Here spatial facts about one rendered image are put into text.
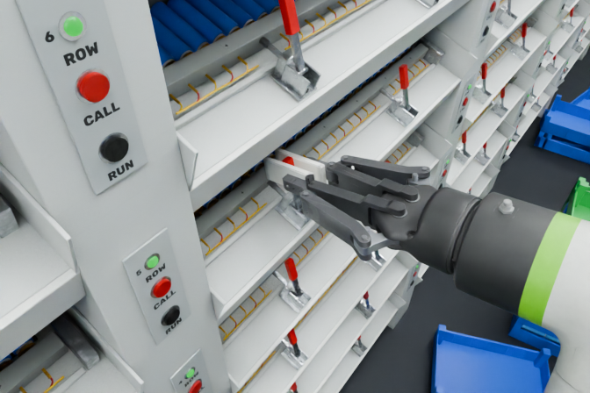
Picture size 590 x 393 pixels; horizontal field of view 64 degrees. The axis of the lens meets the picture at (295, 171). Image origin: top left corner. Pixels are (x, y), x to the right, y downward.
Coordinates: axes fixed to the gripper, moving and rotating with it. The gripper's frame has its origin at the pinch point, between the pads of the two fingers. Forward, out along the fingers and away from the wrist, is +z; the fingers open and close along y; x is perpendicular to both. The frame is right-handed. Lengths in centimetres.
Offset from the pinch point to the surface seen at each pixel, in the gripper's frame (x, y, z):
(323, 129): -2.4, 11.9, 5.0
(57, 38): 24.9, -21.5, -6.8
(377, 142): -7.5, 18.9, 0.9
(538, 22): -23, 114, 5
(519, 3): -7, 82, 2
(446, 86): -8.1, 40.2, -0.2
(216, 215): -2.3, -8.5, 5.0
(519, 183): -96, 132, 6
